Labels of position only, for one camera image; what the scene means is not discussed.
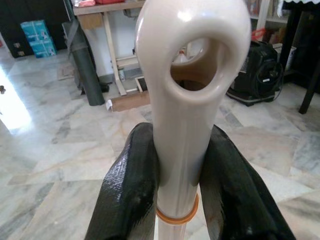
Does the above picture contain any black table with lace cloth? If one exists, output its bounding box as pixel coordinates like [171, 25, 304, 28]
[278, 0, 320, 115]

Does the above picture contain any cream plastic broom handle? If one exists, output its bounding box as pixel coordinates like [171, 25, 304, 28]
[134, 0, 252, 240]

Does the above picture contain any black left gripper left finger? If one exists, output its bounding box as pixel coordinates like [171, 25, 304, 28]
[84, 122, 161, 240]

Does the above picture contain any white plastic bottle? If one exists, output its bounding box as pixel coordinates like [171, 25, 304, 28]
[176, 49, 198, 66]

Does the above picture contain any brown wooden board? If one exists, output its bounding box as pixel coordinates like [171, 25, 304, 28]
[111, 90, 151, 113]

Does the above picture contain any white-legged wooden table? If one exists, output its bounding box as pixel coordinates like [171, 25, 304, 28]
[73, 0, 151, 96]

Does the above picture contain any white shelf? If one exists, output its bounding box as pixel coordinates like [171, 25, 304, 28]
[246, 0, 288, 46]

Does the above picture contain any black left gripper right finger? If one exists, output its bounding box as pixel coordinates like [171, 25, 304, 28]
[199, 124, 297, 240]

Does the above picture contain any blue cardboard box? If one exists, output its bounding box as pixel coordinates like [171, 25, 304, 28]
[28, 37, 58, 59]
[20, 19, 49, 42]

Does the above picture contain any black bag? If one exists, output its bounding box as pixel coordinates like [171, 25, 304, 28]
[226, 39, 285, 107]

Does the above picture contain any red plastic bag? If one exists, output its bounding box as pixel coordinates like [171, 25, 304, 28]
[250, 27, 267, 42]

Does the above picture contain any dark rolled mat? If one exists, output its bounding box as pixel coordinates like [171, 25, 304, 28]
[61, 18, 106, 106]

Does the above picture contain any small picture frame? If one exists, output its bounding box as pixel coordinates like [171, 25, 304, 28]
[134, 76, 149, 93]

